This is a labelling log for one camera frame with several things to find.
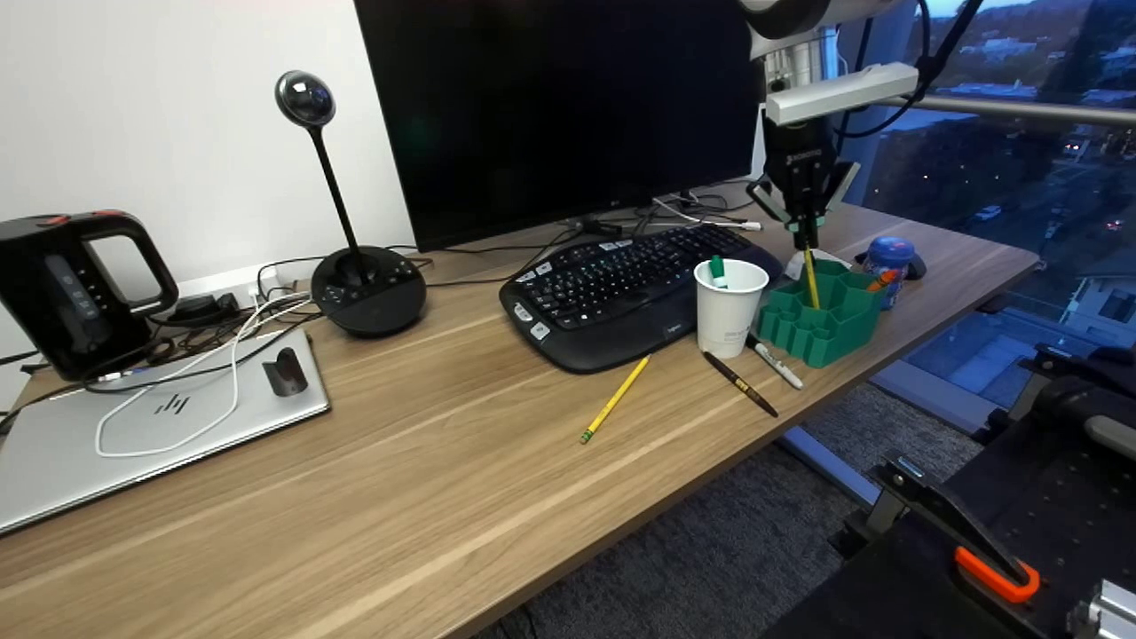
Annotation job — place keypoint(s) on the black keyboard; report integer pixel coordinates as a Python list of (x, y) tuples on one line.
[(616, 297)]

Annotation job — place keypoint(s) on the small black gadget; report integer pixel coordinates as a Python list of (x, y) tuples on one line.
[(284, 371)]

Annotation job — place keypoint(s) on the silver black marker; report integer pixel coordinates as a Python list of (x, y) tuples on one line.
[(774, 362)]

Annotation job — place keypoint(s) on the white paper cup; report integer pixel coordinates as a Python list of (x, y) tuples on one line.
[(729, 314)]

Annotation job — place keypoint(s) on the black perforated cart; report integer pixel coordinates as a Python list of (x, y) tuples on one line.
[(1040, 508)]

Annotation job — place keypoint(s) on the blue lidded plastic container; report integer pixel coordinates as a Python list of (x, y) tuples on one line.
[(893, 261)]

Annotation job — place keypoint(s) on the silver laptop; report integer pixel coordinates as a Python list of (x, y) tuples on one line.
[(154, 430)]

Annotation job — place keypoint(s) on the black orange bar clamp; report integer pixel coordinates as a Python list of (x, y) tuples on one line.
[(963, 535)]

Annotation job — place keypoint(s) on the grey desk foot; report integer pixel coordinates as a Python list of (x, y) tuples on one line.
[(827, 462), (941, 395)]

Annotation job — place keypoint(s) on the green marker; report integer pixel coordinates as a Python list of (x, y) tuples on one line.
[(715, 269)]

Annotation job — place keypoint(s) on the orange pen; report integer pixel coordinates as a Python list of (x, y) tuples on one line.
[(886, 281)]

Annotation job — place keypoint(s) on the black computer monitor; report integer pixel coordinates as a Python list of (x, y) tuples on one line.
[(554, 108)]

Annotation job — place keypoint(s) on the black electric kettle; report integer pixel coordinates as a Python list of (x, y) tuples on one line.
[(71, 297)]

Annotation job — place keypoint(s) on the black webcam on stalk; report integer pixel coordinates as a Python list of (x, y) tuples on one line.
[(361, 287)]

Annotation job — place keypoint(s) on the black pen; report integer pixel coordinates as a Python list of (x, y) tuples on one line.
[(739, 384)]

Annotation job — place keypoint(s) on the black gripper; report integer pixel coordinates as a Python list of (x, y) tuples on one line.
[(810, 146)]

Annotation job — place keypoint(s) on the green honeycomb pen stand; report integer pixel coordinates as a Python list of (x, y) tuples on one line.
[(822, 321)]

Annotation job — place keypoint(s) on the yellow pencil green end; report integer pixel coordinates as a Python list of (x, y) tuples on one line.
[(616, 398)]

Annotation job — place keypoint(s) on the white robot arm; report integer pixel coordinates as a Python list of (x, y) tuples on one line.
[(827, 89)]

